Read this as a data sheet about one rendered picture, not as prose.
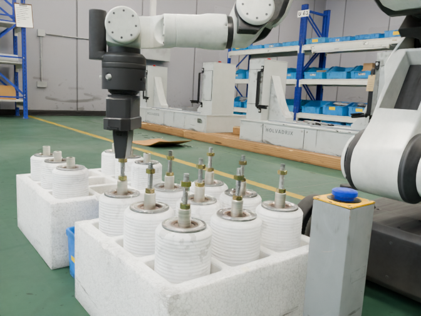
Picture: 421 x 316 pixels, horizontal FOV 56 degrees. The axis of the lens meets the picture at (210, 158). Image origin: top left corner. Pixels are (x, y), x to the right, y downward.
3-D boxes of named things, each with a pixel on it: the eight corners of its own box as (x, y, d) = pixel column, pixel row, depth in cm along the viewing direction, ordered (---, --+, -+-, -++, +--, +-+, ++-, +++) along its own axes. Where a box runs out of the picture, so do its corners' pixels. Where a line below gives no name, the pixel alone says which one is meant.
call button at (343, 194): (340, 197, 67) (341, 185, 67) (361, 203, 64) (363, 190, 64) (326, 200, 65) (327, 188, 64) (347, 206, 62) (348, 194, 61)
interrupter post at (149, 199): (156, 210, 75) (156, 194, 75) (143, 211, 75) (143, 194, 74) (155, 207, 77) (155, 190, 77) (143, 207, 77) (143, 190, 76)
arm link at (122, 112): (137, 131, 76) (138, 68, 74) (88, 129, 77) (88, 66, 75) (151, 126, 89) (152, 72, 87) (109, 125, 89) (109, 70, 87)
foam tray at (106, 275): (209, 260, 114) (212, 199, 111) (322, 325, 84) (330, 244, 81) (74, 297, 90) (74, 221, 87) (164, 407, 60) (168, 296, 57)
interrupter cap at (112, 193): (114, 189, 90) (114, 186, 89) (145, 193, 88) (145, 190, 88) (97, 197, 82) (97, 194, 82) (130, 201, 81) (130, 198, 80)
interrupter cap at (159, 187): (147, 191, 89) (148, 188, 89) (159, 184, 97) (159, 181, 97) (180, 194, 88) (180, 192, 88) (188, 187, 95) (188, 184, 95)
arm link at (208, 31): (174, 55, 86) (260, 57, 89) (177, 37, 75) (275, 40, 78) (173, 7, 86) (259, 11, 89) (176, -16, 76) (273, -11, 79)
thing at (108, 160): (121, 196, 152) (121, 149, 149) (132, 202, 144) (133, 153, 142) (96, 199, 146) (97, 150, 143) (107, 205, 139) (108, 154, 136)
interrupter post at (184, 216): (185, 224, 68) (187, 205, 68) (193, 227, 67) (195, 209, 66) (174, 226, 67) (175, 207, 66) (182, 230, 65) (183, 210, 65)
